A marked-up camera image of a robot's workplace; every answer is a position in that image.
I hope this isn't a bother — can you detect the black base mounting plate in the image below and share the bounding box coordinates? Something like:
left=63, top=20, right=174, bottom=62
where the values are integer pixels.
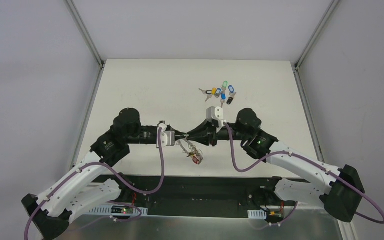
left=99, top=174, right=297, bottom=219

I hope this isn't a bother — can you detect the loose green key tag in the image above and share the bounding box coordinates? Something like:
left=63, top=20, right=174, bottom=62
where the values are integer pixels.
left=221, top=81, right=228, bottom=91

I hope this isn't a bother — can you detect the silver metal ring disc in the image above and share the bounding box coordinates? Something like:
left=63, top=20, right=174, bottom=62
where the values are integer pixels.
left=176, top=139, right=204, bottom=164

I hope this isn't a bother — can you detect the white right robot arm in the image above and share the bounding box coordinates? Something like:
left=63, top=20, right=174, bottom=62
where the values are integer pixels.
left=186, top=106, right=365, bottom=223

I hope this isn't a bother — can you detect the loose blue key tag right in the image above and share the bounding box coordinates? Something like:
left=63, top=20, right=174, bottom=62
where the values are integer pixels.
left=228, top=85, right=236, bottom=96

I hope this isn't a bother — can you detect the red key tag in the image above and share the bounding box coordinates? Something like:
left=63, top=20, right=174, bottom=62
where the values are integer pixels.
left=192, top=156, right=201, bottom=165

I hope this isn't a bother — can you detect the aluminium frame rail front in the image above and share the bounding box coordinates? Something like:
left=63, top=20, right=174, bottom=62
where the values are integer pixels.
left=49, top=181, right=349, bottom=211

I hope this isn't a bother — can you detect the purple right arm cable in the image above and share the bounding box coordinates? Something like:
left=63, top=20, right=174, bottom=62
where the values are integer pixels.
left=224, top=121, right=384, bottom=225

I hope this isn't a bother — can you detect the loose black key tag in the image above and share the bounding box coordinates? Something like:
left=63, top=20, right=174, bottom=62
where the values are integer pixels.
left=226, top=97, right=234, bottom=105

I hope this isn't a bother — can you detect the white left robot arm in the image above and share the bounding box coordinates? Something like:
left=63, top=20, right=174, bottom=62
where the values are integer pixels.
left=21, top=108, right=186, bottom=240

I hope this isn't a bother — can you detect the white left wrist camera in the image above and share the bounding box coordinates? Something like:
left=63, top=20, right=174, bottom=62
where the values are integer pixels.
left=157, top=121, right=177, bottom=148

